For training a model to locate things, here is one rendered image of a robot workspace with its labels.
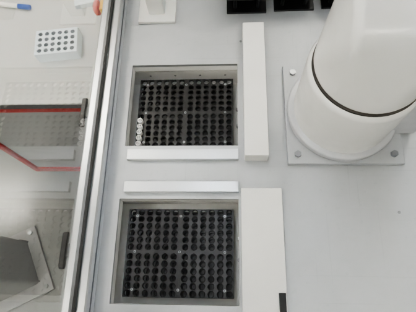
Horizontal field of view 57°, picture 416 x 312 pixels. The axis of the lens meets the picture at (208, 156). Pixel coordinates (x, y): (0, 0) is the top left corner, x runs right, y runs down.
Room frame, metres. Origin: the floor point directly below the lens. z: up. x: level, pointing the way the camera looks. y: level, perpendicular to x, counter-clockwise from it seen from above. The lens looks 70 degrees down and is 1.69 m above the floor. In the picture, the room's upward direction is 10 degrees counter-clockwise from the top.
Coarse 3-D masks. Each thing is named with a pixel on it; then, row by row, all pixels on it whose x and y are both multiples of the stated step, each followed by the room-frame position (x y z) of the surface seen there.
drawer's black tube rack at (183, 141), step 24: (168, 96) 0.45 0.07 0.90; (192, 96) 0.44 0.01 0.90; (216, 96) 0.43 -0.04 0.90; (168, 120) 0.39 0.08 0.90; (192, 120) 0.38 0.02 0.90; (216, 120) 0.37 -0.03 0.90; (144, 144) 0.34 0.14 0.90; (168, 144) 0.33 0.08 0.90; (192, 144) 0.32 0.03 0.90; (216, 144) 0.31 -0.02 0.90
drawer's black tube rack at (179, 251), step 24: (144, 216) 0.18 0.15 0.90; (168, 216) 0.17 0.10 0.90; (192, 216) 0.16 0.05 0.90; (216, 216) 0.15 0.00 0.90; (144, 240) 0.13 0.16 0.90; (168, 240) 0.12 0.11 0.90; (192, 240) 0.12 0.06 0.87; (216, 240) 0.10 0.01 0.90; (144, 264) 0.08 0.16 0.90; (168, 264) 0.07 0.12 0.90; (192, 264) 0.07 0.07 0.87; (216, 264) 0.06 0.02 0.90; (144, 288) 0.03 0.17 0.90; (168, 288) 0.03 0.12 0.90; (192, 288) 0.02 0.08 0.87; (216, 288) 0.01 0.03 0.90
